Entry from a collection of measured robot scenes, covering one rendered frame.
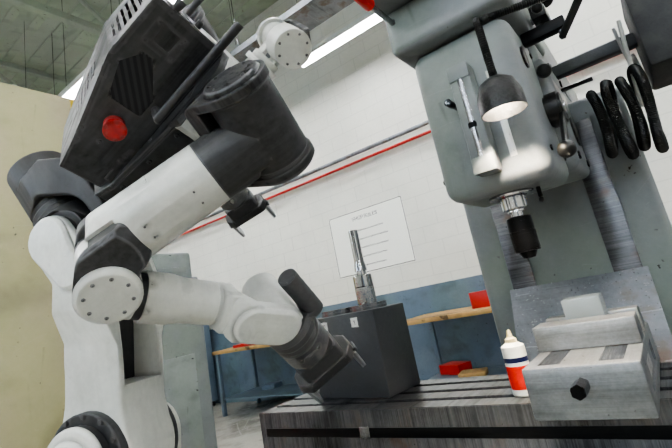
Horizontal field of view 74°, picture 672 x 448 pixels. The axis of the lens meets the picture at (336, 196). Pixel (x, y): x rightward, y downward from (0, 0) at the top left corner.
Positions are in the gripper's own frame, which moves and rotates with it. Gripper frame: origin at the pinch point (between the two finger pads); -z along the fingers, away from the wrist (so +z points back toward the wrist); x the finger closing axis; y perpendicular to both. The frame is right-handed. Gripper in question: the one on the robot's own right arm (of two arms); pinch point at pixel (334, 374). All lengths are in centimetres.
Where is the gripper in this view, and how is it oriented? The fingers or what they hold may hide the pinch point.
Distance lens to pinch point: 92.9
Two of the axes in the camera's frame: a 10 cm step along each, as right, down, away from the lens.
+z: -4.5, -6.9, -5.6
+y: -4.5, -3.7, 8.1
